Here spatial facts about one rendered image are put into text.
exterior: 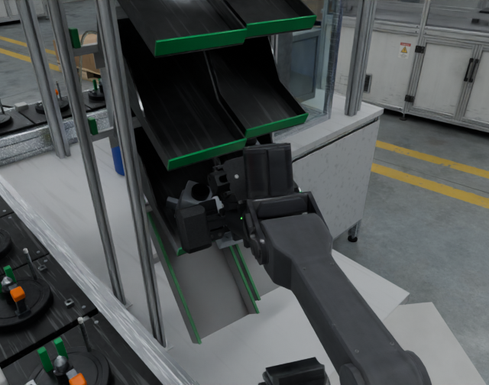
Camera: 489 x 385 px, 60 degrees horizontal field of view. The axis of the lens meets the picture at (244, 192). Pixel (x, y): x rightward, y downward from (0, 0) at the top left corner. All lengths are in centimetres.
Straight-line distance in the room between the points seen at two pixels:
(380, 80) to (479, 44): 92
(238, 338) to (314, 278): 64
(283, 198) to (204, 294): 41
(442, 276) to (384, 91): 245
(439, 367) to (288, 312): 34
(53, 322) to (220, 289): 35
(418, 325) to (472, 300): 147
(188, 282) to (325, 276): 49
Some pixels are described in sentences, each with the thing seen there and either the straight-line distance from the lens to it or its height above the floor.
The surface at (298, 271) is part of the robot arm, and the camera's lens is 38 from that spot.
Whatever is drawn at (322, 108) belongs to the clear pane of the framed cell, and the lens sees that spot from 205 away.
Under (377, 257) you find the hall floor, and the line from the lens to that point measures 263.
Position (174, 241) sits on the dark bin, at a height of 122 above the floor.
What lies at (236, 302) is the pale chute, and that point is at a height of 101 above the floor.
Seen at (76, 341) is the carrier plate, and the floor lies 97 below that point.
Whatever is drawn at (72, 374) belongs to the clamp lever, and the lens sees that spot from 75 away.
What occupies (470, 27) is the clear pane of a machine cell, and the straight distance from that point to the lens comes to 429.
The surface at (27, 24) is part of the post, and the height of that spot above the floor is 137.
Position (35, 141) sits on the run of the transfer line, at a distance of 190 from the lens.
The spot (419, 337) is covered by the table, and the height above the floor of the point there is 86.
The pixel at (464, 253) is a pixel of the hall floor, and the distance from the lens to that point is 285.
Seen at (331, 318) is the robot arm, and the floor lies 139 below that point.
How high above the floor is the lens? 164
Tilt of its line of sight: 32 degrees down
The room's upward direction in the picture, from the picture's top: straight up
